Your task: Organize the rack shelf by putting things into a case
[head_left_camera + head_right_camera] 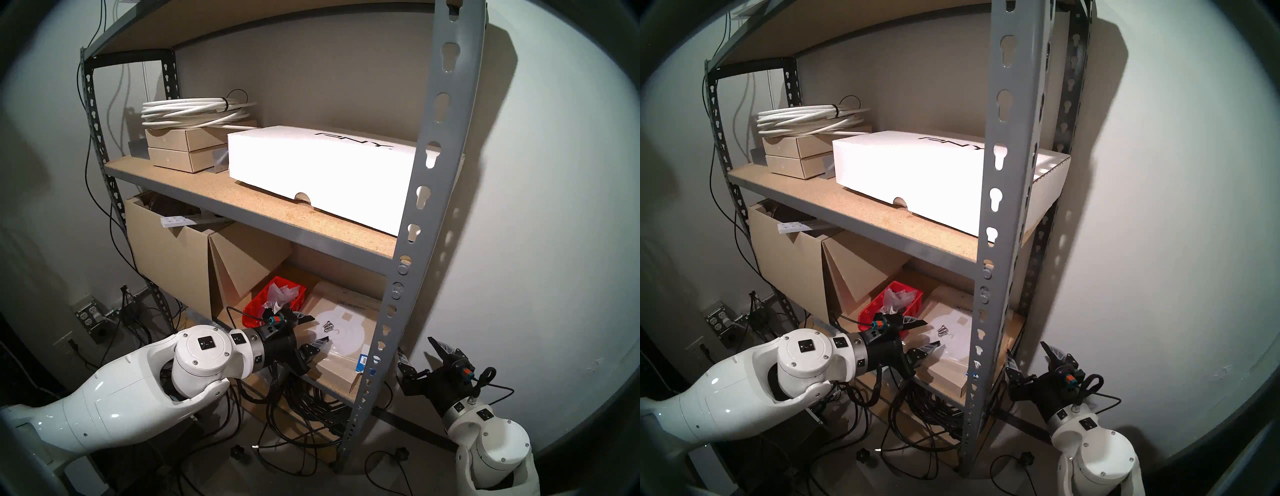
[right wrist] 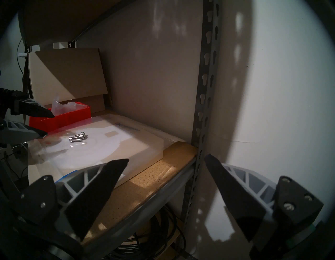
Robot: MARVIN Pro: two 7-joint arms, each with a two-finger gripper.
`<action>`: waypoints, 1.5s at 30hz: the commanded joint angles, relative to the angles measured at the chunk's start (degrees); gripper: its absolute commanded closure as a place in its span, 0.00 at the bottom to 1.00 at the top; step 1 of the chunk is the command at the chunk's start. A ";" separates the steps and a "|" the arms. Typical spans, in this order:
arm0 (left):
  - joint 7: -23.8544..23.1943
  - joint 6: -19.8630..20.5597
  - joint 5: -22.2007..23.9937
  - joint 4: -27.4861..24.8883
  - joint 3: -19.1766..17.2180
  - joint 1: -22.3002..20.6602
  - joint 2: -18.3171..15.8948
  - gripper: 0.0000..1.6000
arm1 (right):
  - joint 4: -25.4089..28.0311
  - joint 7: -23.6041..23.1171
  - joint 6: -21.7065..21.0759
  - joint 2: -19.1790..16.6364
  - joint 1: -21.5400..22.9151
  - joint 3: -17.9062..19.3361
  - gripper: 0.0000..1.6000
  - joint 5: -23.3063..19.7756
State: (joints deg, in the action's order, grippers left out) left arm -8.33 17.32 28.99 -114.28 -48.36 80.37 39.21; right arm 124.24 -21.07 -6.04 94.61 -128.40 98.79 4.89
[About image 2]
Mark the black wall plug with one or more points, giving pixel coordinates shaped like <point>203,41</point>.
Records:
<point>21,152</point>

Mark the open brown cardboard box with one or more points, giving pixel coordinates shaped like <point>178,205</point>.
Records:
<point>65,74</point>

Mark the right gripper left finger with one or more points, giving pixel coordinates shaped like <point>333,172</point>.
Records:
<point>89,199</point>

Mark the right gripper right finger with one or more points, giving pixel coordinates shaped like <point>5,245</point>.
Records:
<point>240,201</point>

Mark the flat beige wrapped box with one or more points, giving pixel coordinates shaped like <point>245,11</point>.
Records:
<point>130,146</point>

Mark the grey metal rack shelf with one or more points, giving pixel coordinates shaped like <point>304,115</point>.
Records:
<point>206,78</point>

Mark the clear plastic bag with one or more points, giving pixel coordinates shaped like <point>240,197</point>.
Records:
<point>62,107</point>

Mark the silver socket head bolt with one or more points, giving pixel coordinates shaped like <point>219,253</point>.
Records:
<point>75,139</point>
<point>81,135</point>

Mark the red plastic bin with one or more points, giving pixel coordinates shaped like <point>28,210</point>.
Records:
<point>70,118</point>

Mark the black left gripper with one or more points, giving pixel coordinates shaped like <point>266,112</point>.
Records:
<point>7,99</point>

